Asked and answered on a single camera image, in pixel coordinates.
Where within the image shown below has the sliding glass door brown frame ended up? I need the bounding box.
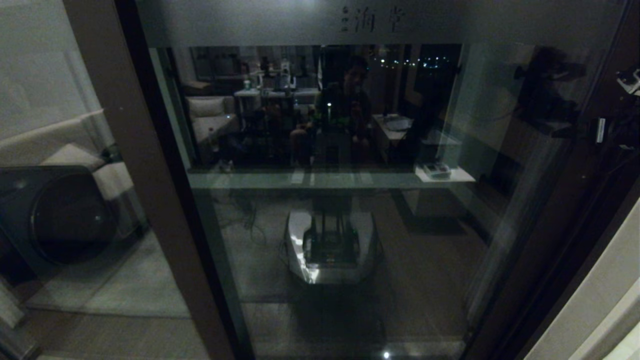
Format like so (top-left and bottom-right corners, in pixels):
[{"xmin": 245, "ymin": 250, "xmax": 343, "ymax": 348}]
[{"xmin": 120, "ymin": 0, "xmax": 640, "ymax": 360}]

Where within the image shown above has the grey rug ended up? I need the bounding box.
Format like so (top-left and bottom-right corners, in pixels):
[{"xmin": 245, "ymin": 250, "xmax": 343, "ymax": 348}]
[{"xmin": 25, "ymin": 227, "xmax": 193, "ymax": 318}]

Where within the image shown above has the long brown stone sill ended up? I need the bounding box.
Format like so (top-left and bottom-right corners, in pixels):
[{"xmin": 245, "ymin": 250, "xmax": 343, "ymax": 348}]
[{"xmin": 190, "ymin": 166, "xmax": 451, "ymax": 176}]

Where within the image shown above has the fixed glass panel brown frame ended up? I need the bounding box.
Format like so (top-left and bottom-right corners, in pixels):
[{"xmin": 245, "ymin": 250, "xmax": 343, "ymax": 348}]
[{"xmin": 0, "ymin": 0, "xmax": 236, "ymax": 360}]

